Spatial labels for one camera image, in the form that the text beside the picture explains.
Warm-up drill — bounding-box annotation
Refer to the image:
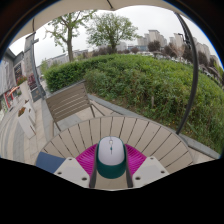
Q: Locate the white and teal computer mouse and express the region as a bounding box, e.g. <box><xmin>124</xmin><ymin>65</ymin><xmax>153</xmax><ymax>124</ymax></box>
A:
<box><xmin>95</xmin><ymin>135</ymin><xmax>129</xmax><ymax>180</ymax></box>

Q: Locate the beige parasol canopy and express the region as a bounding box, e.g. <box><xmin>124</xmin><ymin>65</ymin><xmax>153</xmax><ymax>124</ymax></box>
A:
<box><xmin>9</xmin><ymin>0</ymin><xmax>188</xmax><ymax>48</ymax></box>

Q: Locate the grey shopfront building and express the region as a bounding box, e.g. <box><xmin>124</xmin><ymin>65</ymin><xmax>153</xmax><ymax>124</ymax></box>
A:
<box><xmin>0</xmin><ymin>48</ymin><xmax>29</xmax><ymax>114</ymax></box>

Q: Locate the slatted wooden chair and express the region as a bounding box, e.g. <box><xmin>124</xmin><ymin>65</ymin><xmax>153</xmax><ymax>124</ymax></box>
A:
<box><xmin>44</xmin><ymin>81</ymin><xmax>98</xmax><ymax>132</ymax></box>

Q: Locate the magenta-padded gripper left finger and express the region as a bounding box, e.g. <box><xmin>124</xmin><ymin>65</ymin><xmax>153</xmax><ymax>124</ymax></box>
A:
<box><xmin>53</xmin><ymin>143</ymin><xmax>99</xmax><ymax>189</ymax></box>

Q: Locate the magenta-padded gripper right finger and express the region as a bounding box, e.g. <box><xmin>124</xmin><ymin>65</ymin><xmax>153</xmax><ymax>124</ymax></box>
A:
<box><xmin>124</xmin><ymin>143</ymin><xmax>171</xmax><ymax>189</ymax></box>

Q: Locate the round-crowned leafy tree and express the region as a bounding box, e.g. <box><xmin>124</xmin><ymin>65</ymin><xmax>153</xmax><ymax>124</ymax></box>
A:
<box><xmin>85</xmin><ymin>12</ymin><xmax>140</xmax><ymax>55</ymax></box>

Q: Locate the green hedge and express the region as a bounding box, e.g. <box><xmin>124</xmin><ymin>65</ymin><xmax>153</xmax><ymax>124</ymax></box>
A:
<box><xmin>44</xmin><ymin>53</ymin><xmax>224</xmax><ymax>155</ymax></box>

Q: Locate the group of apartment buildings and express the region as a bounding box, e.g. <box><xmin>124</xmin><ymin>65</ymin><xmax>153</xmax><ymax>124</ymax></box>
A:
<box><xmin>136</xmin><ymin>29</ymin><xmax>224</xmax><ymax>78</ymax></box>

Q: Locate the sparse thin-trunk tree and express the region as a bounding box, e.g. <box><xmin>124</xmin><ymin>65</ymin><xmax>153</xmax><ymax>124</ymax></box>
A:
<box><xmin>44</xmin><ymin>9</ymin><xmax>98</xmax><ymax>63</ymax></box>

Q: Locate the white planter box with flowers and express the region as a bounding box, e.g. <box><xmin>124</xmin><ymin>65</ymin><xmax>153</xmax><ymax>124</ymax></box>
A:
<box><xmin>16</xmin><ymin>106</ymin><xmax>37</xmax><ymax>140</ymax></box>
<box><xmin>22</xmin><ymin>99</ymin><xmax>37</xmax><ymax>125</ymax></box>

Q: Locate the blue mouse pad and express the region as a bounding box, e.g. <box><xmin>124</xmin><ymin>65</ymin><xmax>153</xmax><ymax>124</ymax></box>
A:
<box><xmin>35</xmin><ymin>151</ymin><xmax>67</xmax><ymax>175</ymax></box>

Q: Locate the tall grey sign pillar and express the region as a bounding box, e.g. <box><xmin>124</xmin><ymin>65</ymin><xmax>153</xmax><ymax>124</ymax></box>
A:
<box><xmin>22</xmin><ymin>32</ymin><xmax>47</xmax><ymax>102</ymax></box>

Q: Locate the dark curved parasol pole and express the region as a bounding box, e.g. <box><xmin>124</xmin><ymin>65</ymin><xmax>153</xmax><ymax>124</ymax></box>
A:
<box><xmin>174</xmin><ymin>11</ymin><xmax>200</xmax><ymax>136</ymax></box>

